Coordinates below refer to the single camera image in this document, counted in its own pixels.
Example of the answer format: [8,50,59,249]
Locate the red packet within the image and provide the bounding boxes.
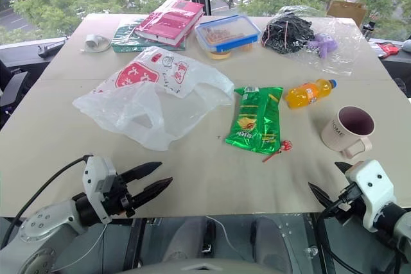
[374,41,401,60]

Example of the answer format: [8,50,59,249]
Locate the yellow tape roll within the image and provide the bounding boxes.
[205,44,255,61]

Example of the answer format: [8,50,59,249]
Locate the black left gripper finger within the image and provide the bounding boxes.
[119,161,163,186]
[129,176,174,210]

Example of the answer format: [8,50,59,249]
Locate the brown cardboard box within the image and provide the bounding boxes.
[326,0,367,28]

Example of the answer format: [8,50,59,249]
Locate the clear plastic bag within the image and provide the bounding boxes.
[72,46,236,152]
[266,4,358,77]

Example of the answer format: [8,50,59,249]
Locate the thin white cable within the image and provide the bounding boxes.
[205,215,258,264]

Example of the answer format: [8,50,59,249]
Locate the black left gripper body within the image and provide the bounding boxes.
[101,173,136,219]

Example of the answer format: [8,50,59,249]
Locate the black cord bundle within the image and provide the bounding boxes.
[260,10,317,55]

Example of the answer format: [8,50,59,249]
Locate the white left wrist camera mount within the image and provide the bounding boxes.
[82,155,117,224]

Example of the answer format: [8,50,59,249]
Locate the blue-lidded clear food container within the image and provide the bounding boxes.
[195,14,262,53]

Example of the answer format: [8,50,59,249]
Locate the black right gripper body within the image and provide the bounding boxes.
[330,195,364,221]

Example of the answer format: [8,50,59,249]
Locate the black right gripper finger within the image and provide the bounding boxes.
[334,161,354,176]
[308,181,335,214]

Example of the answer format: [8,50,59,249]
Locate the green white small box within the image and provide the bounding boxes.
[111,17,187,53]

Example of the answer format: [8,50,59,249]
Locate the grey rounded leg cover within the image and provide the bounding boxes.
[161,217,210,266]
[252,216,293,273]

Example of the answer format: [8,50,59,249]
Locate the small black device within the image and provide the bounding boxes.
[362,21,377,39]

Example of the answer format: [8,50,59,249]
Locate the black remote control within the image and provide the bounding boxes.
[37,39,67,60]

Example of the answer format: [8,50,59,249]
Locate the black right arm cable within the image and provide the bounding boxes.
[315,184,411,274]

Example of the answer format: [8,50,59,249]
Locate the white mug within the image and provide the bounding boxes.
[320,105,376,160]

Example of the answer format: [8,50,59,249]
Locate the clear tape roll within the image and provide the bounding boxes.
[80,33,112,53]

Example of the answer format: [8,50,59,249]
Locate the orange soda bottle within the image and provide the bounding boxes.
[284,78,338,110]

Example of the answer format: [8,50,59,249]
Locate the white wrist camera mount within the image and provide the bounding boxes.
[82,155,117,224]
[344,158,398,233]

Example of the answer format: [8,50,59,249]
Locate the red lollipop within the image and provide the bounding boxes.
[261,140,294,163]

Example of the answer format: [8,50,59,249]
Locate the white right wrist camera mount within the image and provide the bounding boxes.
[344,158,398,233]

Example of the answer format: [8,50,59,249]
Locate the purple plush toy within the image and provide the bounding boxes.
[306,32,338,60]

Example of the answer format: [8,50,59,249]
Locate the pink box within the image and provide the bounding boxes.
[134,0,206,47]

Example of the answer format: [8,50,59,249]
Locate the green snack packet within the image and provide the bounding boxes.
[224,85,284,155]

